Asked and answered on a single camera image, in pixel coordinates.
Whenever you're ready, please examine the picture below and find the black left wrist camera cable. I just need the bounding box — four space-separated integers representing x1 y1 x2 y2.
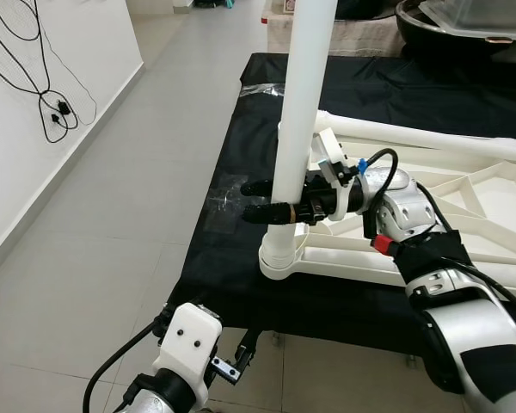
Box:
82 305 177 413

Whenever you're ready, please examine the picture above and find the black wall cable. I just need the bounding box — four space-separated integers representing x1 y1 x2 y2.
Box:
0 0 100 145

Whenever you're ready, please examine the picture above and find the black table cloth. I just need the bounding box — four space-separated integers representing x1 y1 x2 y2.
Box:
168 53 516 358

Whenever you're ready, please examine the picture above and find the clear tape strip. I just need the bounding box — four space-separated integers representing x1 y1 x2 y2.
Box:
241 83 285 97

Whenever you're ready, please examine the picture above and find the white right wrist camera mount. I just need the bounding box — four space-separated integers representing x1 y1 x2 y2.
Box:
310 127 368 216

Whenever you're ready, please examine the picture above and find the clear plastic storage box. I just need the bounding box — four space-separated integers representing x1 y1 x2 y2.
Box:
417 0 516 42

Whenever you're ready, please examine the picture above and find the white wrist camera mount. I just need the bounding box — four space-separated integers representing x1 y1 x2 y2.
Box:
310 127 368 216
150 301 223 405

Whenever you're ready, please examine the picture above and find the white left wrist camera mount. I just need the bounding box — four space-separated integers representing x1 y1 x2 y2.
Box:
150 301 223 405

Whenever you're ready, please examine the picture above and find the clear tape cross patch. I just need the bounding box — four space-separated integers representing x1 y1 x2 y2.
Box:
208 176 272 235

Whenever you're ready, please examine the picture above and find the white plastic children table top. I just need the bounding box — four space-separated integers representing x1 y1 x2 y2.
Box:
258 110 516 304

